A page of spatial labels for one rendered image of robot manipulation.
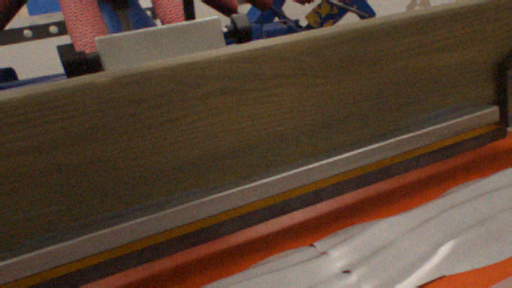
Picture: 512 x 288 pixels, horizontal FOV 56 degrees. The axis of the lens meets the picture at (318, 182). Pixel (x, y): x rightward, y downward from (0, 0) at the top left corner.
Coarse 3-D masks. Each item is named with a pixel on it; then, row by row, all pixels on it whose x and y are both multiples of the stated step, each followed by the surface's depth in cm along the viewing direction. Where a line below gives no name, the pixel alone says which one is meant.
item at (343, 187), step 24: (456, 144) 32; (480, 144) 33; (384, 168) 30; (408, 168) 31; (312, 192) 28; (336, 192) 29; (240, 216) 26; (264, 216) 27; (168, 240) 25; (192, 240) 26; (96, 264) 24; (120, 264) 24
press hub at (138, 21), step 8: (136, 0) 95; (104, 8) 90; (136, 8) 94; (104, 16) 90; (112, 16) 90; (136, 16) 93; (144, 16) 94; (112, 24) 90; (136, 24) 92; (144, 24) 93; (152, 24) 95; (112, 32) 90; (120, 32) 90
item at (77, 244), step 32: (416, 128) 28; (448, 128) 28; (320, 160) 25; (352, 160) 26; (224, 192) 23; (256, 192) 24; (96, 224) 22; (128, 224) 22; (160, 224) 22; (0, 256) 20; (32, 256) 20; (64, 256) 21
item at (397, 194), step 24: (504, 144) 35; (432, 168) 33; (456, 168) 32; (480, 168) 31; (504, 168) 31; (360, 192) 31; (384, 192) 30; (408, 192) 30; (432, 192) 29; (288, 216) 29; (312, 216) 29; (336, 216) 28; (360, 216) 27; (384, 216) 27; (312, 240) 26; (504, 264) 21
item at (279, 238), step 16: (272, 224) 28; (224, 240) 27; (240, 240) 27; (256, 240) 27; (272, 240) 26; (288, 240) 26; (176, 256) 27; (192, 256) 26; (208, 256) 26; (224, 256) 26; (240, 256) 25; (256, 256) 25; (128, 272) 26; (144, 272) 25; (160, 272) 25; (176, 272) 25; (192, 272) 25; (208, 272) 24; (224, 272) 24
